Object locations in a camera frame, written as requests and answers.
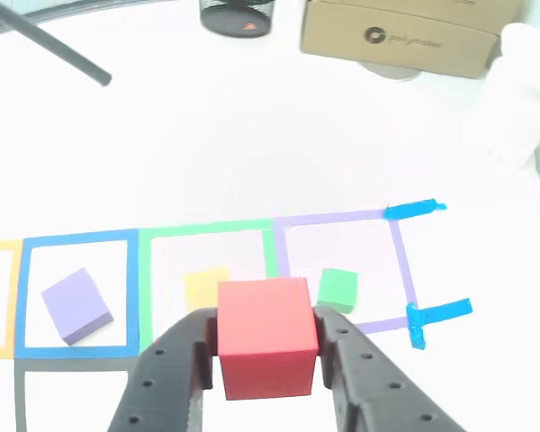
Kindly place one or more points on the orange cube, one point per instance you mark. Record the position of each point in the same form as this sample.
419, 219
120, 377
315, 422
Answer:
202, 285

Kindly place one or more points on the green cube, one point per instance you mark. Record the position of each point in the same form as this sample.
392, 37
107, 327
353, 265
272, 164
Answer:
337, 290

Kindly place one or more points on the purple square block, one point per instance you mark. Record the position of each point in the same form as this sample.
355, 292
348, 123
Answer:
76, 310

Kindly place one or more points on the small red cube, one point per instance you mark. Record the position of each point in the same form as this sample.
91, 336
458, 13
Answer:
265, 324

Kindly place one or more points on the twisted blue tape strip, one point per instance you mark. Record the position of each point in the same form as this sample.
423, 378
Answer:
411, 210

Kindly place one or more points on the white filament spool stack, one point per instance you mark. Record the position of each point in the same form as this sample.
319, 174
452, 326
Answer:
522, 90

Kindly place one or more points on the polymaker cardboard box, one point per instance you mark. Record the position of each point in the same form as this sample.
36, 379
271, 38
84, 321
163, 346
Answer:
396, 40

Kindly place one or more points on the dark grey bar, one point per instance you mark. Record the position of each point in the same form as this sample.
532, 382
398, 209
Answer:
49, 42

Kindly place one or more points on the black mesh pen holder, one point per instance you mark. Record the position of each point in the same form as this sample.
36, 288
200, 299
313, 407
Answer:
234, 18

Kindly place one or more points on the green square frame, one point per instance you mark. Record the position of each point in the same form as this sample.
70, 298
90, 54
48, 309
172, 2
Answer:
144, 288

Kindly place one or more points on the purple square frame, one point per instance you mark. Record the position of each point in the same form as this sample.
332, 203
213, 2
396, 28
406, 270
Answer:
405, 270

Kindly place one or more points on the black square frame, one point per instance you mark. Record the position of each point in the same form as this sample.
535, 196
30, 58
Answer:
20, 396

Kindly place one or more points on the blue square frame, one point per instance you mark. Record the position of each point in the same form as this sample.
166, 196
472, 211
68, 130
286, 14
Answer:
20, 301

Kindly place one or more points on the orange square frame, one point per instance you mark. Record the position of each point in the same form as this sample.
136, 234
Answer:
11, 301

